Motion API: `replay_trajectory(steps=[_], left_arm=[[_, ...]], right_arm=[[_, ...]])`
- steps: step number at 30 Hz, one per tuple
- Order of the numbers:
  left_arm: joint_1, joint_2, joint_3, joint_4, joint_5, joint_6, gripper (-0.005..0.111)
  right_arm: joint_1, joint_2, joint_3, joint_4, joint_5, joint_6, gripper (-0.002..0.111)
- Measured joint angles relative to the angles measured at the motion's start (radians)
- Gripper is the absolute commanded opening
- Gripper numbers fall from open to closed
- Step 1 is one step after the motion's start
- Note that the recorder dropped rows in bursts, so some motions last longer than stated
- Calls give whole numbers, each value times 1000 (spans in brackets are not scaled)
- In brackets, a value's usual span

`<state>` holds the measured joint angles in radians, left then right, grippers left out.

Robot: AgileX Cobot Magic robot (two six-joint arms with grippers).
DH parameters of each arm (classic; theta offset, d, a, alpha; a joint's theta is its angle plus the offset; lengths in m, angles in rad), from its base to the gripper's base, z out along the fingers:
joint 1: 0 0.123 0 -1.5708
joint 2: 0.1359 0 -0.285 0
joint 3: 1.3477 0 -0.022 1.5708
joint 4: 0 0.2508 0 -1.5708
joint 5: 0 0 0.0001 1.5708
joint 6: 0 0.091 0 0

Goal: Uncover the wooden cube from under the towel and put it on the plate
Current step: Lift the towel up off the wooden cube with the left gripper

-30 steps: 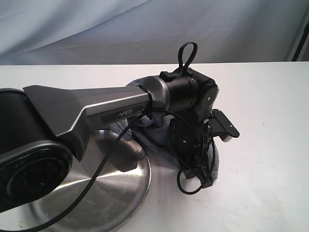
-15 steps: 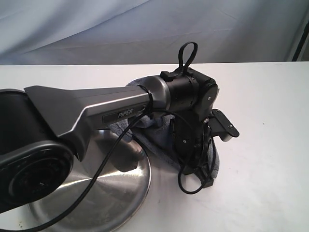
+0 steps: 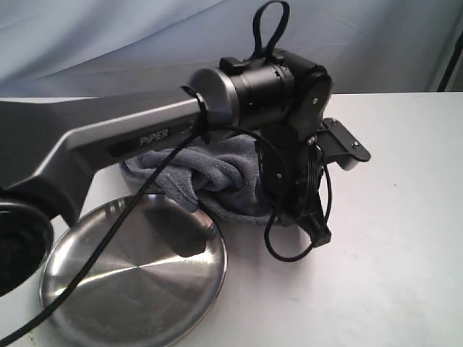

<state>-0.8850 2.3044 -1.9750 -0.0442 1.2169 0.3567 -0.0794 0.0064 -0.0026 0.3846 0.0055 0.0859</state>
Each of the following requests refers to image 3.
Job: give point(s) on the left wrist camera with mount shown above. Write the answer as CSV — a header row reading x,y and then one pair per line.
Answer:
x,y
340,146

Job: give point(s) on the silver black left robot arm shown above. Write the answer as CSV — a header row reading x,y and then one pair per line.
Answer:
x,y
51,151

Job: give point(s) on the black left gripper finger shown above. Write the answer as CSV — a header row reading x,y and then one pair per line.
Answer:
x,y
316,228

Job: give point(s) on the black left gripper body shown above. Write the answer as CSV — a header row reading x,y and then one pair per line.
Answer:
x,y
290,174

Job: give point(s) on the round stainless steel plate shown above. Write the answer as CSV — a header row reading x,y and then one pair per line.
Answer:
x,y
154,282

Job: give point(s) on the blue-grey backdrop cloth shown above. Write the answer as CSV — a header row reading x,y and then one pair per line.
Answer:
x,y
96,48

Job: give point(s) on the grey fleece cloth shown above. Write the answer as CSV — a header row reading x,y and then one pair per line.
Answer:
x,y
222,177

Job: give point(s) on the black backdrop stand pole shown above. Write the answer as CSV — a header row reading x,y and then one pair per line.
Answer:
x,y
443,84

